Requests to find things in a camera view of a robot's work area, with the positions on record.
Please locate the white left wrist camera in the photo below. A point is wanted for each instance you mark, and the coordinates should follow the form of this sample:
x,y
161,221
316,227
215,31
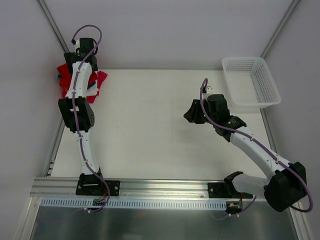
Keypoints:
x,y
76,43

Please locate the red t shirt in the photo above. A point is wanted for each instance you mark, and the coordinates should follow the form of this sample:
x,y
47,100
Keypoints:
x,y
63,71

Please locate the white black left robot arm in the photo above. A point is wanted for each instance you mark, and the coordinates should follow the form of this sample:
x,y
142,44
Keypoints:
x,y
75,109

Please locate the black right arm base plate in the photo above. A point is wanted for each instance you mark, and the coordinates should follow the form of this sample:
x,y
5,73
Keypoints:
x,y
223,190

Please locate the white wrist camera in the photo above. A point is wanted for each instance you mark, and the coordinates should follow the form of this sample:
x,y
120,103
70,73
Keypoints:
x,y
207,90
76,43

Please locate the white perforated plastic basket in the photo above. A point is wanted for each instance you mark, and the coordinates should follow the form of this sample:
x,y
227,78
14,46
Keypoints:
x,y
250,83

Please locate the folded white t shirt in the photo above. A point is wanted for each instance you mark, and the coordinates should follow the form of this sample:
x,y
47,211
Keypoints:
x,y
92,92

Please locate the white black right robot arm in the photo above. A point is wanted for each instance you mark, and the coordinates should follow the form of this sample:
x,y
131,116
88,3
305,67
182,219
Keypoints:
x,y
284,184

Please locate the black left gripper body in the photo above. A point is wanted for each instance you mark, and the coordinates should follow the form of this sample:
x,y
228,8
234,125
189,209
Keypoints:
x,y
71,58

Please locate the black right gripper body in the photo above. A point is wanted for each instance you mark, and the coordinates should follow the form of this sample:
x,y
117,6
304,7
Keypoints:
x,y
196,110

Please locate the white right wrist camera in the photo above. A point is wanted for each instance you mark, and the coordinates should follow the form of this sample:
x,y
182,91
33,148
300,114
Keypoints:
x,y
207,90

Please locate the white slotted cable duct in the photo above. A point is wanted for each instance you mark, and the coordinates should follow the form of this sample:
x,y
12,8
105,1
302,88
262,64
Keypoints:
x,y
115,203

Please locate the left aluminium corner post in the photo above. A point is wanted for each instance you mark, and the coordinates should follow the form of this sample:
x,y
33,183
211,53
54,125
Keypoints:
x,y
42,4

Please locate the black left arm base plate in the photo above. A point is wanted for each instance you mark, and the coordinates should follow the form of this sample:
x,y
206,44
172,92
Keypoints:
x,y
97,188

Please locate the aluminium corner post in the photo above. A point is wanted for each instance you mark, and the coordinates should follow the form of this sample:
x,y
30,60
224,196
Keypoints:
x,y
289,12
42,4

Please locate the aluminium extrusion mounting rail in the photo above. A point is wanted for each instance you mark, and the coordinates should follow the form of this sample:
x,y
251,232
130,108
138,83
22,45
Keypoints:
x,y
151,189

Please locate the right aluminium corner post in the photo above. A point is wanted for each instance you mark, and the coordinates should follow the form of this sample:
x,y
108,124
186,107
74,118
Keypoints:
x,y
289,12

